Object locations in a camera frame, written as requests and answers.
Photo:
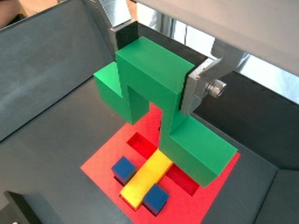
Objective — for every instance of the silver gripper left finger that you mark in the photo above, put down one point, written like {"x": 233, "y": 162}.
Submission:
{"x": 121, "y": 27}

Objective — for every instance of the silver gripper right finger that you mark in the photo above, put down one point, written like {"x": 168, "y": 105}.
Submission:
{"x": 203, "y": 78}

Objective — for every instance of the blue block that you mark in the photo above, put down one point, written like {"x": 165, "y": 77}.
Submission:
{"x": 155, "y": 199}
{"x": 124, "y": 170}

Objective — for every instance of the blue block right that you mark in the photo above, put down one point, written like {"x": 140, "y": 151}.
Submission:
{"x": 155, "y": 199}

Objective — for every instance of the blue block left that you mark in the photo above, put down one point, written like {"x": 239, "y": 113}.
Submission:
{"x": 124, "y": 170}

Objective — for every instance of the black angle fixture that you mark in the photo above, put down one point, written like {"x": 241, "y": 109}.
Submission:
{"x": 17, "y": 212}

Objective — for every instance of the red base board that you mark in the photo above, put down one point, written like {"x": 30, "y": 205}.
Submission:
{"x": 135, "y": 143}

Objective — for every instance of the green bridge-shaped object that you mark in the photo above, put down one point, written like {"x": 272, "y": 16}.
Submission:
{"x": 145, "y": 77}

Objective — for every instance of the yellow long bar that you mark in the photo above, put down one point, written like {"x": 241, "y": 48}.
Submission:
{"x": 147, "y": 176}

